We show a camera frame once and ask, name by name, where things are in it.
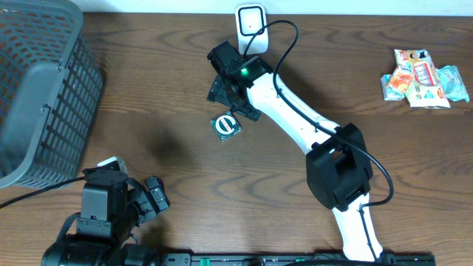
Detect orange tissue pack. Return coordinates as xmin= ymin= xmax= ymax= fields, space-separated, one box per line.
xmin=387 ymin=65 xmax=414 ymax=95

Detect green soft wipes pack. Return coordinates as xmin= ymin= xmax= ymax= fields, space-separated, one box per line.
xmin=437 ymin=66 xmax=470 ymax=103

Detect white barcode scanner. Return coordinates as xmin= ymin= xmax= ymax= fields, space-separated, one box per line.
xmin=235 ymin=4 xmax=269 ymax=55

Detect cream wipes pack blue edges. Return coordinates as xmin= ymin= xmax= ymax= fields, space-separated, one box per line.
xmin=393 ymin=48 xmax=452 ymax=109

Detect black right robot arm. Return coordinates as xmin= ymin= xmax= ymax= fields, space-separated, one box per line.
xmin=207 ymin=41 xmax=383 ymax=262

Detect grey plastic mesh basket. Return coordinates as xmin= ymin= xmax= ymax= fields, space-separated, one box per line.
xmin=1 ymin=0 xmax=104 ymax=188

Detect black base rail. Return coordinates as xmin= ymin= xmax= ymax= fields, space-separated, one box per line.
xmin=155 ymin=253 xmax=437 ymax=266

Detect black healing ointment box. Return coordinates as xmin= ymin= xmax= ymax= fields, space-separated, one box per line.
xmin=211 ymin=111 xmax=242 ymax=142

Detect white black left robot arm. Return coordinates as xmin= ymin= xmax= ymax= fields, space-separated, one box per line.
xmin=41 ymin=163 xmax=170 ymax=266

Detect teal white Kleenex tissue pack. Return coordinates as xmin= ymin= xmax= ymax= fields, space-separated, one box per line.
xmin=380 ymin=74 xmax=405 ymax=101

